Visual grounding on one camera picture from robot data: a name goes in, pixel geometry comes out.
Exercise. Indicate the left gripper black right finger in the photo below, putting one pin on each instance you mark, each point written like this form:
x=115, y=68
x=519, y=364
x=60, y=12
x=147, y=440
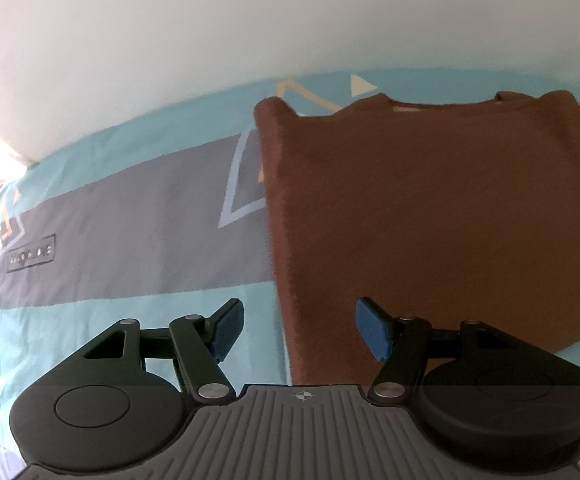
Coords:
x=482, y=396

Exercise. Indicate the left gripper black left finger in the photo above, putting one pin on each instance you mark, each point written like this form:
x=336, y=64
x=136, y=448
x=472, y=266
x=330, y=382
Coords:
x=126, y=395

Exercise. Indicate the brown knit sweater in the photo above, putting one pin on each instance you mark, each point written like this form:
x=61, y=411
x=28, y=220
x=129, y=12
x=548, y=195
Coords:
x=447, y=212

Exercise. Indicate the teal and grey bedsheet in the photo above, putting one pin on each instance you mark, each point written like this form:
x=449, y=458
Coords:
x=165, y=215

